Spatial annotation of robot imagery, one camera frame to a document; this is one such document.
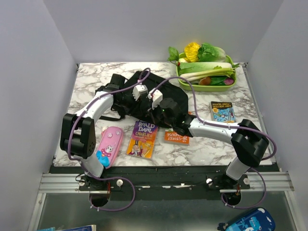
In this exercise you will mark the yellow fabric flower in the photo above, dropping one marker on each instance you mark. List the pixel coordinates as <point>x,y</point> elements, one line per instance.
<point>191,52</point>

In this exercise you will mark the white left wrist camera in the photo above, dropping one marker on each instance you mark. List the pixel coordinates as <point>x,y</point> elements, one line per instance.
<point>139,91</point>

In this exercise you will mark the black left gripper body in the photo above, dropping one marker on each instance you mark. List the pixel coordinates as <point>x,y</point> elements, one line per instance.
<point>130,104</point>

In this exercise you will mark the white-stemmed cabbage stalk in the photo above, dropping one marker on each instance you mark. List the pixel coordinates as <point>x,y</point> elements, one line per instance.
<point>209,73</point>

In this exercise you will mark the orange treehouse book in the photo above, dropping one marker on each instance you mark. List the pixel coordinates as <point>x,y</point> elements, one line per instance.
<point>173,137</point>

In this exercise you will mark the pink cartoon pencil case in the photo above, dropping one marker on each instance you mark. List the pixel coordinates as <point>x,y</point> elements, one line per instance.
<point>109,146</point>

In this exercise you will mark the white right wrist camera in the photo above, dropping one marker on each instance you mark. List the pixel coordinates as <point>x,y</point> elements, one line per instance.
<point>156,97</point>

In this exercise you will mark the green lettuce leaf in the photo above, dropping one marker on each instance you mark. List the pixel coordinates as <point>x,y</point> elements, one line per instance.
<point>209,53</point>

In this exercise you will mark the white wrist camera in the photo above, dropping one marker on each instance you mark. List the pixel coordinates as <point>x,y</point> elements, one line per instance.
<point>139,91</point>
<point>156,97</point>

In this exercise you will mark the aluminium mounting rail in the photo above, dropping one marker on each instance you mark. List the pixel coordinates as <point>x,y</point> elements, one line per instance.
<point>71,183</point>

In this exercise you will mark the dark blue treehouse book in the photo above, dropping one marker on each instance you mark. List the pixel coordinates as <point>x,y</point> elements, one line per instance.
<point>222,112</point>

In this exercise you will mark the Roald Dahl Charlie book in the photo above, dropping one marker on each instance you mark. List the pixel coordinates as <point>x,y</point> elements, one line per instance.
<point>142,140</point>

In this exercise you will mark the blue shark pencil case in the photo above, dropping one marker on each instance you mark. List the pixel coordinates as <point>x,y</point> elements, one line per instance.
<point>257,219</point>

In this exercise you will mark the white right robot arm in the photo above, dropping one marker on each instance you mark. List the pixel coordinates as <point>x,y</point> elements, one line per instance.
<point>248,142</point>

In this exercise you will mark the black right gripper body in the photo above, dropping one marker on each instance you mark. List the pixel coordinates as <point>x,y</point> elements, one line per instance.
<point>159,114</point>

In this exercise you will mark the green plastic vegetable tray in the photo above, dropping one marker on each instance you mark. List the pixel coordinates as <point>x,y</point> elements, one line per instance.
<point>217,82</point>

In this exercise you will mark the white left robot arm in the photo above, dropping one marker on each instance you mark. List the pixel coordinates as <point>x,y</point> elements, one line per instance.
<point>78,138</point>

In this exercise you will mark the purple vegetable toy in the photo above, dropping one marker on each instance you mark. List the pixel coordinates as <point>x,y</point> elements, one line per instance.
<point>228,81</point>

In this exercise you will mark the green leafy sprig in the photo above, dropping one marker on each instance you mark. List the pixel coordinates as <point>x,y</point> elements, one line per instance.
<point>173,55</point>

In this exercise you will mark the black student backpack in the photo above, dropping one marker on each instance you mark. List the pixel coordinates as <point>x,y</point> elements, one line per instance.
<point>140,110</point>

